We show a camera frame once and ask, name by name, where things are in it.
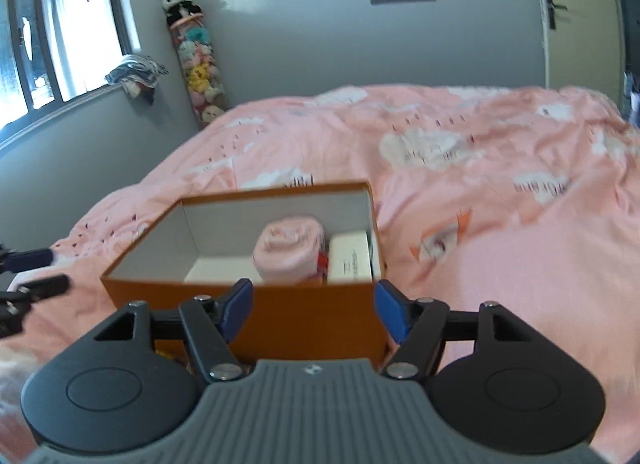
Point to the window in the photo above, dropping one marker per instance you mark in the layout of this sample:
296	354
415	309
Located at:
75	19

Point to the cream door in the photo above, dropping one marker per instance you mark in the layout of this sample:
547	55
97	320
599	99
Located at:
580	44

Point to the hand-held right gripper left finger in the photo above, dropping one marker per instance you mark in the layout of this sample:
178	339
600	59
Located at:
240	304

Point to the panda plush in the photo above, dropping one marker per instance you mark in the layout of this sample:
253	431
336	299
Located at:
179	2

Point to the hanging column of plush toys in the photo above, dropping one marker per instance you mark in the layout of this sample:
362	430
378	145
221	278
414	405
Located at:
200	74

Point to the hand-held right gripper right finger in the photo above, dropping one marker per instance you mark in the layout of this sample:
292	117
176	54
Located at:
392	309

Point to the orange cardboard box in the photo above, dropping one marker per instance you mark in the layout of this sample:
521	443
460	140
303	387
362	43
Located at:
310	314

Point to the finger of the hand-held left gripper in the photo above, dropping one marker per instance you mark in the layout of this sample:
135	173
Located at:
32	258
45	286

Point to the pink plush pouch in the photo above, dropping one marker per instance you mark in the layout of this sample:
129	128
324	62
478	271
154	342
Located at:
287	249

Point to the long white box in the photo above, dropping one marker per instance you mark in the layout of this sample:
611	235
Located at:
350	256

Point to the clothes on windowsill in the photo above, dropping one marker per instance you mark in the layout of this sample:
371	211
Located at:
135	72

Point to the pink cloud print duvet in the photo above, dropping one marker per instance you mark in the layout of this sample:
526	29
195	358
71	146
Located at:
500	244

